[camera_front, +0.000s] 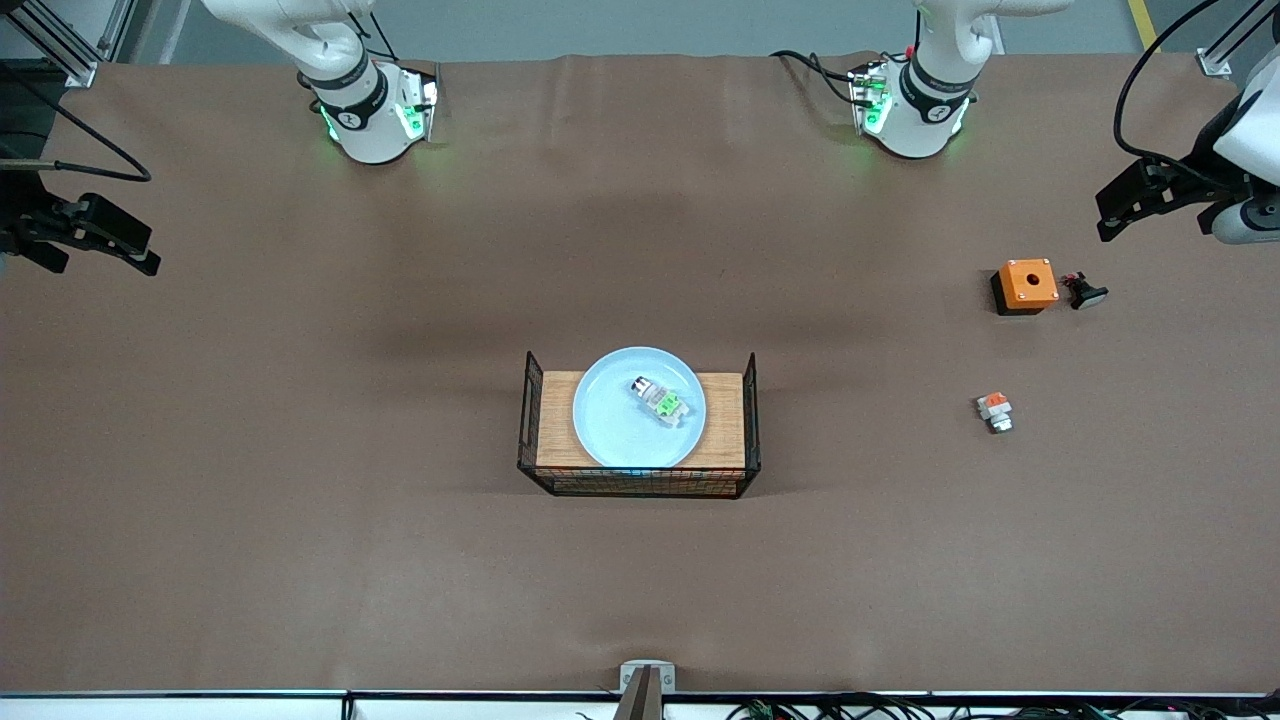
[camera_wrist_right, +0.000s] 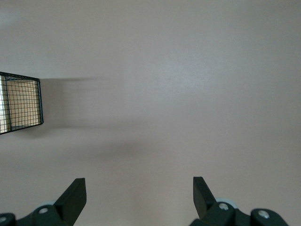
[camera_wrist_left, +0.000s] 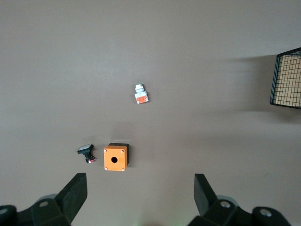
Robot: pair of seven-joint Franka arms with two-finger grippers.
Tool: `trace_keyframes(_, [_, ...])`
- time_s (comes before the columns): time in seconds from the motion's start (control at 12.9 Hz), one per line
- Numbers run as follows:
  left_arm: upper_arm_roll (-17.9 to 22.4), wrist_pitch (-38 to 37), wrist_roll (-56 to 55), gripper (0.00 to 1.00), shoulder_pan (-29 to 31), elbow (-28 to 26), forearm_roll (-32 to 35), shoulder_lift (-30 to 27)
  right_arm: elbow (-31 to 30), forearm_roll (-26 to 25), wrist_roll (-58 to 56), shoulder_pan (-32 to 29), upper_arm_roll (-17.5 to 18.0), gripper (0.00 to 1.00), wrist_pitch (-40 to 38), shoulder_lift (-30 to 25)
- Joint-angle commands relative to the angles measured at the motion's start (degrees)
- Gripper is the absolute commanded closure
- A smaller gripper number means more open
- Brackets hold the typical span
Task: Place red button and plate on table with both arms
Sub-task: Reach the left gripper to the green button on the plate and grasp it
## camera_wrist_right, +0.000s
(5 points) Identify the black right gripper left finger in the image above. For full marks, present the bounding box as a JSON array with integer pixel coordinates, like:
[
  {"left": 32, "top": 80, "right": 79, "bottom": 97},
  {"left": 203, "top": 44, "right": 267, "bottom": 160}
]
[{"left": 0, "top": 178, "right": 87, "bottom": 226}]

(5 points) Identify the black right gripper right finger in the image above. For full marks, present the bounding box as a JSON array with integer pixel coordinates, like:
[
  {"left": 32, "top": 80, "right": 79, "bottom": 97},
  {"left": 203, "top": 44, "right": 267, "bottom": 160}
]
[{"left": 190, "top": 176, "right": 289, "bottom": 226}]

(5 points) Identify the black wire mesh basket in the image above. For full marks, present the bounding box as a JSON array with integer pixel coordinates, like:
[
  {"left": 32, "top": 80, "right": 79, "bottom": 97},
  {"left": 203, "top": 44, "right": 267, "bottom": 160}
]
[{"left": 0, "top": 72, "right": 45, "bottom": 135}]

